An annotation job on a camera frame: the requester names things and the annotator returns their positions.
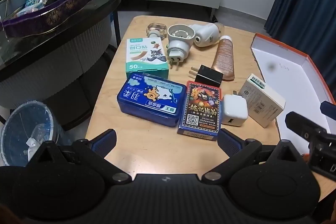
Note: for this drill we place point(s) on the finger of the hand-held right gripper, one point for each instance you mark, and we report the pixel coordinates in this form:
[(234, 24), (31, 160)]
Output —
[(302, 125), (328, 108)]

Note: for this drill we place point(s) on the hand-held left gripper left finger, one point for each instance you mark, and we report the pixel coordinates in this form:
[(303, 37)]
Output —
[(105, 141)]

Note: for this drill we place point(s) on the white plug-in diffuser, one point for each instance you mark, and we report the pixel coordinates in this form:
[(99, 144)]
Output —
[(178, 45)]

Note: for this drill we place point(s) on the purple patterned tray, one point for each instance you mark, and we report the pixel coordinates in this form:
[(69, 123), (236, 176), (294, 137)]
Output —
[(52, 14)]

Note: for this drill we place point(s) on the copper cream tube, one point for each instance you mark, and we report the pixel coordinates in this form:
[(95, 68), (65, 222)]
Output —
[(224, 58)]

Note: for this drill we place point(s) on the white plug charger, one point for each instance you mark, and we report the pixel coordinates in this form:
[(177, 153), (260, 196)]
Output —
[(233, 109)]

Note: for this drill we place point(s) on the blue trash bin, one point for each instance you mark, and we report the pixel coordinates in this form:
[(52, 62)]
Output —
[(23, 129)]

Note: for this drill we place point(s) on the blue cartoon tin box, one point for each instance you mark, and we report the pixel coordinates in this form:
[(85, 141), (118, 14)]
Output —
[(149, 100)]

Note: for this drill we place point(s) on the green cartoon bandage box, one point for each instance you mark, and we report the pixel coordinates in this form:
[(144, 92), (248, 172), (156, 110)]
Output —
[(144, 56)]

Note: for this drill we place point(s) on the black plug charger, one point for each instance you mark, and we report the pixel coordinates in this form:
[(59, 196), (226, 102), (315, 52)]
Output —
[(208, 77)]

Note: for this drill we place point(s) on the small white cardboard box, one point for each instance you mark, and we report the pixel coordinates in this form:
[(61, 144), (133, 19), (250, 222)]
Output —
[(262, 100)]

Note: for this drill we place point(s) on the white mosquito repellent heater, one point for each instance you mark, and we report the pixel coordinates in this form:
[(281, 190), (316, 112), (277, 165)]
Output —
[(206, 33)]

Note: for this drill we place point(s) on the clear glass refill bottle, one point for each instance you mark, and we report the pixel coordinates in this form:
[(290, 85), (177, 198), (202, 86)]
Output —
[(157, 28)]

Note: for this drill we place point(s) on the playing card box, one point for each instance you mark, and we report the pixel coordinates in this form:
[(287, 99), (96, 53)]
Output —
[(200, 111)]

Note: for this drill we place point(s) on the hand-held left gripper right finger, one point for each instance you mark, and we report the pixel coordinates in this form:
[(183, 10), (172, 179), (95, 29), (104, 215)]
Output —
[(227, 144)]

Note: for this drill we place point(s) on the round black glass table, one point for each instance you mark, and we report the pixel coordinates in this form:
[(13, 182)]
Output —
[(65, 61)]

